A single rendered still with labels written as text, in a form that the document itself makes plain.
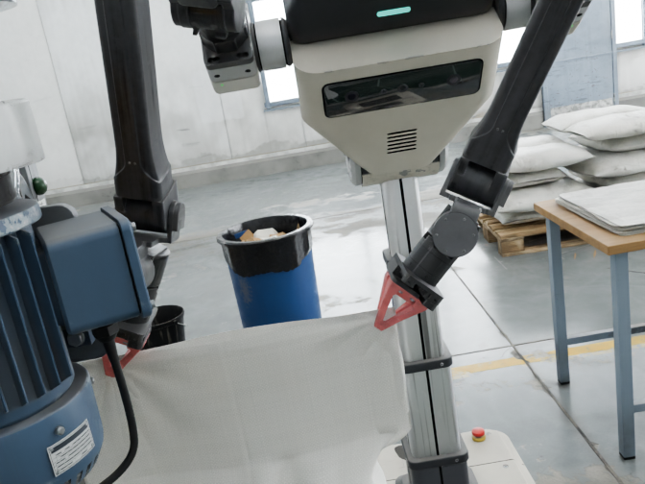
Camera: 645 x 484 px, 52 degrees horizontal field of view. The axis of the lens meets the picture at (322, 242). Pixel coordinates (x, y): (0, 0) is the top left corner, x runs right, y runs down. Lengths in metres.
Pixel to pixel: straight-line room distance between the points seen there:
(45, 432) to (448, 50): 0.91
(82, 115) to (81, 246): 8.71
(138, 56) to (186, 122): 8.22
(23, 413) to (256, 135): 8.40
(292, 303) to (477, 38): 2.13
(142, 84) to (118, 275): 0.28
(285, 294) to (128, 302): 2.56
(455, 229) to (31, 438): 0.53
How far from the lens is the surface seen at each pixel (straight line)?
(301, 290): 3.18
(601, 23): 9.70
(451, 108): 1.33
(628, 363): 2.30
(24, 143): 0.57
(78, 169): 9.40
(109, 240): 0.59
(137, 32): 0.78
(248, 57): 1.20
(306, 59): 1.23
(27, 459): 0.61
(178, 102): 9.00
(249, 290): 3.17
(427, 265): 0.92
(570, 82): 9.56
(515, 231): 4.39
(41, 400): 0.61
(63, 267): 0.59
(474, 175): 0.91
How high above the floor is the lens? 1.41
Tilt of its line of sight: 16 degrees down
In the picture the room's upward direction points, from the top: 10 degrees counter-clockwise
